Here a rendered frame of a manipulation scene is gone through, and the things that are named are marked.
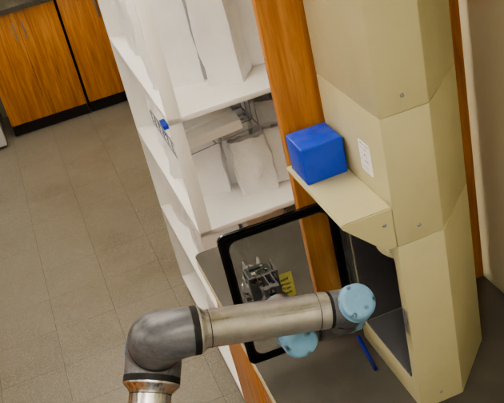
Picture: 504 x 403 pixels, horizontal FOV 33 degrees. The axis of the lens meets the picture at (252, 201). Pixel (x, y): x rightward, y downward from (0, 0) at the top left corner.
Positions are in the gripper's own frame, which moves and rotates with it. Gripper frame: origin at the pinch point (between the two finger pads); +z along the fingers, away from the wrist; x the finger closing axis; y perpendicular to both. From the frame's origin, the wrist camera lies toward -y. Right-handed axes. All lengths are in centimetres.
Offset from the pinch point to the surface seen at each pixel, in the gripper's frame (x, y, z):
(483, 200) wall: -69, -11, 8
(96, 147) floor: 9, -128, 405
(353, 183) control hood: -24.0, 23.2, -16.1
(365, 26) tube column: -26, 62, -30
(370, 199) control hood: -24.1, 23.1, -24.7
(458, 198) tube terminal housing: -46, 14, -22
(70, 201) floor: 39, -128, 334
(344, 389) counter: -13.1, -33.9, -14.3
